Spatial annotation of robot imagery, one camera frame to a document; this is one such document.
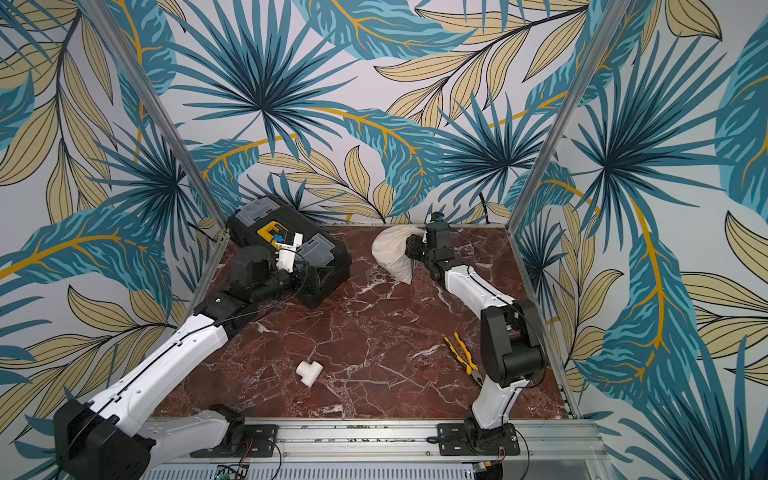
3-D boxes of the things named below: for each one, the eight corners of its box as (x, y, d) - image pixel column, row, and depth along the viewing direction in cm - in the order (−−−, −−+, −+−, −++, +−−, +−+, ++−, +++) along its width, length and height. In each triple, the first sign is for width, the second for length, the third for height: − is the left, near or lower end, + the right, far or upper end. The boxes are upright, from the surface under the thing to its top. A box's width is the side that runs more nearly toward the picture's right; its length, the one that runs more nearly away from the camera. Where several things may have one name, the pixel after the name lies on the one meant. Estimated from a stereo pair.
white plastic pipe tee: (294, 376, 85) (291, 372, 83) (308, 358, 89) (305, 354, 86) (310, 388, 84) (308, 384, 81) (324, 369, 87) (322, 365, 84)
